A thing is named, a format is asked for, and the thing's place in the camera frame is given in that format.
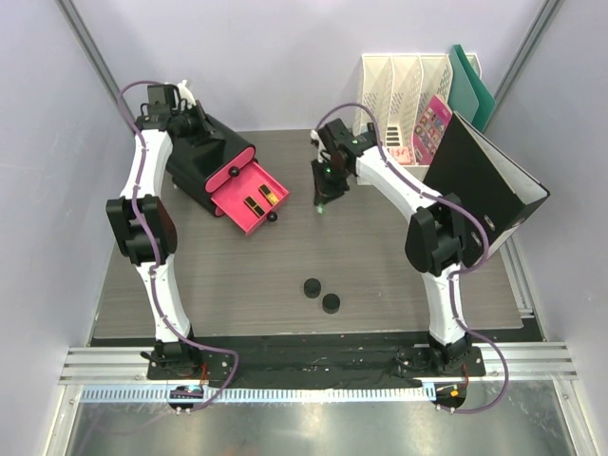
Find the pink sticky note pad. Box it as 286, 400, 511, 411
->
389, 146, 416, 166

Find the teal plastic folder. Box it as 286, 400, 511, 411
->
447, 45, 496, 132

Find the black round compact right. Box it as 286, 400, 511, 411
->
322, 294, 341, 314

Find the aluminium frame rail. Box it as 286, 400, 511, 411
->
59, 343, 578, 409

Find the pink sticker booklet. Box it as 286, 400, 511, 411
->
412, 95, 452, 165

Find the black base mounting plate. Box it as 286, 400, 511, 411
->
145, 332, 486, 389

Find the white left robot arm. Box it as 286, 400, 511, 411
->
105, 80, 203, 379

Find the black drawer cabinet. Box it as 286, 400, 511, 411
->
166, 115, 256, 217

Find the gold black lipstick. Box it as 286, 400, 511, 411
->
258, 184, 279, 206
244, 197, 265, 219

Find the white mesh file organizer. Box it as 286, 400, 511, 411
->
353, 52, 481, 185

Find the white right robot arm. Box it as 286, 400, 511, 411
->
310, 119, 472, 375

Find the black lever arch binder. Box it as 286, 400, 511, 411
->
424, 112, 550, 257

